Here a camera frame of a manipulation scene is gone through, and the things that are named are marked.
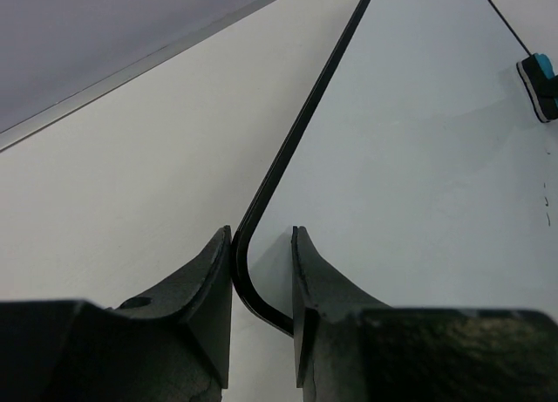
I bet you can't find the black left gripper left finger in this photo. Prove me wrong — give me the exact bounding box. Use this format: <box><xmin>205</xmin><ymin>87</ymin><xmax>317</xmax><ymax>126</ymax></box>
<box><xmin>1</xmin><ymin>227</ymin><xmax>232</xmax><ymax>401</ymax></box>

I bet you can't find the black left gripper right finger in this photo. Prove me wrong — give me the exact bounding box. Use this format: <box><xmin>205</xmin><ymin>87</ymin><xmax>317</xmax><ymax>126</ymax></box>
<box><xmin>291</xmin><ymin>227</ymin><xmax>557</xmax><ymax>401</ymax></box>

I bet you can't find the black framed whiteboard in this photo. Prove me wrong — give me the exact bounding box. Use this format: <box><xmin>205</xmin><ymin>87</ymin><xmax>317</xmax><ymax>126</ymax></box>
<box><xmin>234</xmin><ymin>0</ymin><xmax>557</xmax><ymax>333</ymax></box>

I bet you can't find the blue bone-shaped eraser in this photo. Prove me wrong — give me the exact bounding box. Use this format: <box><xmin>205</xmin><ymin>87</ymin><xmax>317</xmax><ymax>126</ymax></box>
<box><xmin>516</xmin><ymin>53</ymin><xmax>557</xmax><ymax>124</ymax></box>

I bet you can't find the aluminium table edge strip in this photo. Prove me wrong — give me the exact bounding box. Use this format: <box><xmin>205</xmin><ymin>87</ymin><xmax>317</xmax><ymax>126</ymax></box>
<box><xmin>1</xmin><ymin>0</ymin><xmax>275</xmax><ymax>148</ymax></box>

